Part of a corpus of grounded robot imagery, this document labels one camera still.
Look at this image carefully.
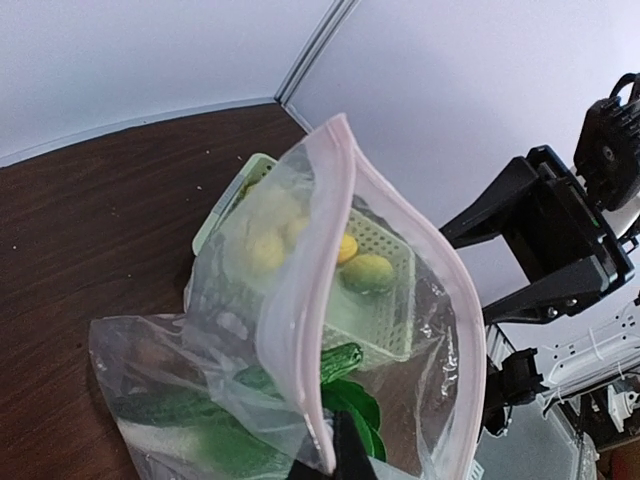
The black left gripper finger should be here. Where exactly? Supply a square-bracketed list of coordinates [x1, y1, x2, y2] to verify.
[286, 411, 378, 480]

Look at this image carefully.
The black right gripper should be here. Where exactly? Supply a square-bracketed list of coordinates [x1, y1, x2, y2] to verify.
[440, 145, 631, 325]

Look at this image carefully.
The dark green toy cucumber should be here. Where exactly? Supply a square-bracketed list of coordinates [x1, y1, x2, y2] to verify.
[320, 342, 364, 385]

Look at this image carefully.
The toy bok choy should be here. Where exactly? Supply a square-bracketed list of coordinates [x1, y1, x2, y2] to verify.
[114, 364, 389, 476]

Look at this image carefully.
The green yellow toy lime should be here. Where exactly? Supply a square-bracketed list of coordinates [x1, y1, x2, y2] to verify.
[340, 254, 395, 293]

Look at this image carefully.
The orange toy mango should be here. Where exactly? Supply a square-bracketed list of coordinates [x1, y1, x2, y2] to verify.
[337, 234, 359, 265]

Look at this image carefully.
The clear zip top bag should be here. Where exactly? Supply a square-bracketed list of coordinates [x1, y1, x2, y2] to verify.
[89, 114, 486, 479]

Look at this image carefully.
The yellow toy lemon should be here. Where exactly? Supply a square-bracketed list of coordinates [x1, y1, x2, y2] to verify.
[244, 229, 287, 274]

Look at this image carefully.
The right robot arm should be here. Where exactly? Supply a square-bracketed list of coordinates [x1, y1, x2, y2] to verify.
[440, 73, 639, 326]

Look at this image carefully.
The green plastic basket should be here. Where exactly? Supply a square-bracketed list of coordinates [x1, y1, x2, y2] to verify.
[192, 153, 416, 374]

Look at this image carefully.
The right aluminium frame post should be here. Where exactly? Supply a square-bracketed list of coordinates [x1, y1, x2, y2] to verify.
[274, 0, 359, 107]

